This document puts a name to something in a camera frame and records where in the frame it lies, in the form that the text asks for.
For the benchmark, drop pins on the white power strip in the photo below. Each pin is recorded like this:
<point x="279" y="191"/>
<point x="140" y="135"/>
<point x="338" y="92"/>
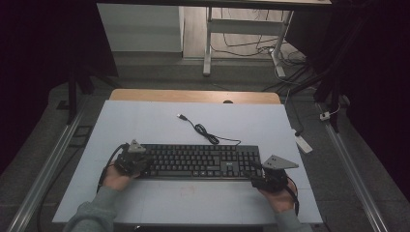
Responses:
<point x="303" y="144"/>

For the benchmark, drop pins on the person's right hand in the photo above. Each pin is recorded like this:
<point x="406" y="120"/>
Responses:
<point x="282" y="199"/>

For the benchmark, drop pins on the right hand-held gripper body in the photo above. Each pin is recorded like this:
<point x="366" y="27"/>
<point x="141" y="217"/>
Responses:
<point x="272" y="180"/>

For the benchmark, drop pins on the black keyboard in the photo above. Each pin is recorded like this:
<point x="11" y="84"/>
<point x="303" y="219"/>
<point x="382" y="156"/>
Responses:
<point x="193" y="161"/>

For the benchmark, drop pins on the black table grommet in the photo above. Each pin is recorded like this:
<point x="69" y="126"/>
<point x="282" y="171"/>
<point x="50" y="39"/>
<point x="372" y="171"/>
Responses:
<point x="228" y="101"/>

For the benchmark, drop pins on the grey cabinet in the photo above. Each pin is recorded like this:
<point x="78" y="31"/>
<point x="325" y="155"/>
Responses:
<point x="138" y="29"/>

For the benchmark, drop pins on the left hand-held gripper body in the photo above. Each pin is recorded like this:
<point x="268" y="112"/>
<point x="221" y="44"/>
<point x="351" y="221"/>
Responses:
<point x="132" y="161"/>

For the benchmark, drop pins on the small white box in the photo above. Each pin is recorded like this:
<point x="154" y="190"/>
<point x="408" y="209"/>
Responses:
<point x="324" y="116"/>

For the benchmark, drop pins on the black curtain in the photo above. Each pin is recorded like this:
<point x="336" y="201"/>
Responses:
<point x="32" y="64"/>
<point x="380" y="80"/>

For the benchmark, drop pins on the white desk frame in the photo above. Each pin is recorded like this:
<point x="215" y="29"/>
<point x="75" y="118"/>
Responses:
<point x="245" y="26"/>

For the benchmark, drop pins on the person's left hand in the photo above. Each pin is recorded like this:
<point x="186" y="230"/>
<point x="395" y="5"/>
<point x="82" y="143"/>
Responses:
<point x="116" y="180"/>

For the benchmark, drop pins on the black metal stand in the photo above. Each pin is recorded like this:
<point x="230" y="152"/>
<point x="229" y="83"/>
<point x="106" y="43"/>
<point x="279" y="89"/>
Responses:
<point x="72" y="93"/>
<point x="335" y="96"/>

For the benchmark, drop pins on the aluminium rail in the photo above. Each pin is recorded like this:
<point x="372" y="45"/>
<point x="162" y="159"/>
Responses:
<point x="351" y="170"/>
<point x="42" y="180"/>

